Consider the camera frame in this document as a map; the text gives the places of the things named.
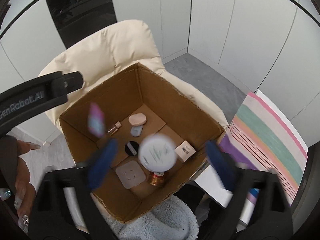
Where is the translucent square plastic case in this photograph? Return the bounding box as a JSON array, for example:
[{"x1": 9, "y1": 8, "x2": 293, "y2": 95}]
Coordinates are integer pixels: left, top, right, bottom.
[{"x1": 116, "y1": 160, "x2": 146, "y2": 189}]

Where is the black round puff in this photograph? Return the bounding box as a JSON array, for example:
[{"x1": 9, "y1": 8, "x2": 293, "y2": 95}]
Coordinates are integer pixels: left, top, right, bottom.
[{"x1": 124, "y1": 141, "x2": 139, "y2": 156}]

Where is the small clear glass bottle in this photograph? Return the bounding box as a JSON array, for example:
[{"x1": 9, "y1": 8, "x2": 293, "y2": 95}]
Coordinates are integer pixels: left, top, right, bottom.
[{"x1": 107, "y1": 121, "x2": 121, "y2": 136}]

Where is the small purple bottle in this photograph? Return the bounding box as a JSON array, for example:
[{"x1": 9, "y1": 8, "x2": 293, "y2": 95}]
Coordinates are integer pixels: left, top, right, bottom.
[{"x1": 88, "y1": 102, "x2": 105, "y2": 138}]

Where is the grey blue oval case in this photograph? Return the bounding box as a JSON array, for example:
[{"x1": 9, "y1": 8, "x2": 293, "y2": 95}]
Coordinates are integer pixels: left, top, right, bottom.
[{"x1": 130, "y1": 125, "x2": 144, "y2": 137}]

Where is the beige square carton box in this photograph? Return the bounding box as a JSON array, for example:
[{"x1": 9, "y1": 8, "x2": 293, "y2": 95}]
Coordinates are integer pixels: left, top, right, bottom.
[{"x1": 175, "y1": 140, "x2": 196, "y2": 162}]

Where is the peach powder compact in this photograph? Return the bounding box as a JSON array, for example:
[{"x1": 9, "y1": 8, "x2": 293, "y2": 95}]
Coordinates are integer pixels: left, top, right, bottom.
[{"x1": 128, "y1": 113, "x2": 147, "y2": 127}]

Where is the white round jar lid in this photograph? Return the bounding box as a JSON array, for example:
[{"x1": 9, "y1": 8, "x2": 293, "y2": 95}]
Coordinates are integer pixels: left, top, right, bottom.
[{"x1": 138, "y1": 133, "x2": 177, "y2": 173}]

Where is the red gold can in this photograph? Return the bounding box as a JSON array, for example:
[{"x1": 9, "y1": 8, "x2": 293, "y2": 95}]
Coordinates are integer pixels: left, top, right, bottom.
[{"x1": 147, "y1": 172, "x2": 165, "y2": 187}]

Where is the person left hand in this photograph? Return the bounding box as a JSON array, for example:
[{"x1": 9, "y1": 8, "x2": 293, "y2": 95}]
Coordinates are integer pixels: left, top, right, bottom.
[{"x1": 1, "y1": 136, "x2": 41, "y2": 233}]

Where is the striped colourful cloth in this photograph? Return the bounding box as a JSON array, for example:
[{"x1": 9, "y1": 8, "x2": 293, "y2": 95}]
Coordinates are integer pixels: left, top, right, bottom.
[{"x1": 220, "y1": 91, "x2": 309, "y2": 205}]

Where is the brown cardboard box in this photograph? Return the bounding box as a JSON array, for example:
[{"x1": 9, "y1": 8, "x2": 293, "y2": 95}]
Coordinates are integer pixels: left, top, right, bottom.
[{"x1": 59, "y1": 63, "x2": 223, "y2": 223}]

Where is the light blue fleece jacket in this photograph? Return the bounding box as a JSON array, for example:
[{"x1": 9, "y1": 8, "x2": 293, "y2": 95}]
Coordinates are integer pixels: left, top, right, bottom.
[{"x1": 100, "y1": 196, "x2": 199, "y2": 240}]

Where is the cream padded chair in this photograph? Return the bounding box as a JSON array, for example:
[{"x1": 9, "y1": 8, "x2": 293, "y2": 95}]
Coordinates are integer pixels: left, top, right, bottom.
[{"x1": 40, "y1": 20, "x2": 228, "y2": 129}]

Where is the black display cabinet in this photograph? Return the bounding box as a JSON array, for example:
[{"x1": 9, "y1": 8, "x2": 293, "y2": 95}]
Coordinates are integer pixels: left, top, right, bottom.
[{"x1": 46, "y1": 0, "x2": 117, "y2": 48}]

